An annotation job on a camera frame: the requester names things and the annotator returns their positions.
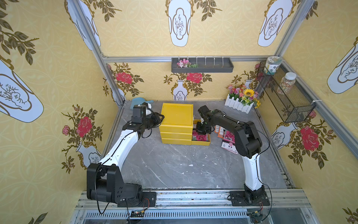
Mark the yellow bottom drawer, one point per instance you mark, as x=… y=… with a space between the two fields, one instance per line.
x=200 y=143

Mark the jar with green label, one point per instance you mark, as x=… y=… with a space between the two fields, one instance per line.
x=272 y=64

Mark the grey wall shelf tray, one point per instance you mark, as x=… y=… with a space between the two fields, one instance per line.
x=205 y=65

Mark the white picket fence flower planter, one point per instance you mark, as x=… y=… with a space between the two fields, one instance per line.
x=242 y=98

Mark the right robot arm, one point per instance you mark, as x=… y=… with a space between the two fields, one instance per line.
x=247 y=143

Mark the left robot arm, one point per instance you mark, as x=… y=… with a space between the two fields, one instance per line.
x=104 y=179

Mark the orange seed bag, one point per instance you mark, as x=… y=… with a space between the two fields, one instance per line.
x=217 y=129
x=221 y=132

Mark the pink flowers in tray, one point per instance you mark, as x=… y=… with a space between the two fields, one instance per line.
x=184 y=63

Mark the clear jar white lid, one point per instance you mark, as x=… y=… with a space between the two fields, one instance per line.
x=286 y=83

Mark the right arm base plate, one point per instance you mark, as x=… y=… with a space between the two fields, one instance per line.
x=247 y=198

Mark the black wire wall basket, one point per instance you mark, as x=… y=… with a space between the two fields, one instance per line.
x=292 y=105

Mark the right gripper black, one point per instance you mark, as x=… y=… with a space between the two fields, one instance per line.
x=202 y=128

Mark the light blue watering scoop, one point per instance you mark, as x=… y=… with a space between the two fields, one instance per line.
x=139 y=101

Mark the yellow three-drawer cabinet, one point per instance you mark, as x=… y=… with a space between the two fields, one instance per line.
x=177 y=126

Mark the pink flower seed bag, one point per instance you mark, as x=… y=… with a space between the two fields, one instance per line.
x=199 y=137
x=228 y=142

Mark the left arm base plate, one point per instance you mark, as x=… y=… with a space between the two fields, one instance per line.
x=143 y=199

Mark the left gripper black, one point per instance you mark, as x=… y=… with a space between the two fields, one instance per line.
x=154 y=119

